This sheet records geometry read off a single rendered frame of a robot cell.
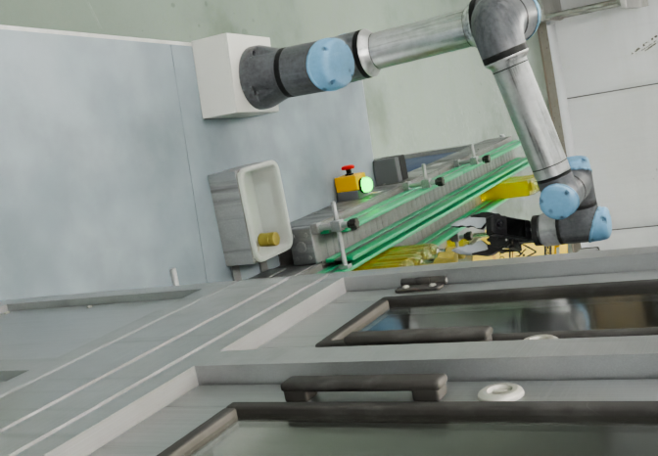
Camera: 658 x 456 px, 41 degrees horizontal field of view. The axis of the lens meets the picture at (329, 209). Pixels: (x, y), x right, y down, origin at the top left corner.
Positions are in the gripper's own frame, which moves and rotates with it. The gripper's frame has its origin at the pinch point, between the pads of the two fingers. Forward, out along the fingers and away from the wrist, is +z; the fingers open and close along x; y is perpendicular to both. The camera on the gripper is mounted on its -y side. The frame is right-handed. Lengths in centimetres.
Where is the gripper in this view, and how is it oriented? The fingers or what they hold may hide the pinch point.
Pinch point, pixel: (455, 237)
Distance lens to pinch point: 213.6
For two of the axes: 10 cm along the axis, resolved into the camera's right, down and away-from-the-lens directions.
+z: -8.7, 1.1, 4.8
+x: 0.0, -9.8, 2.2
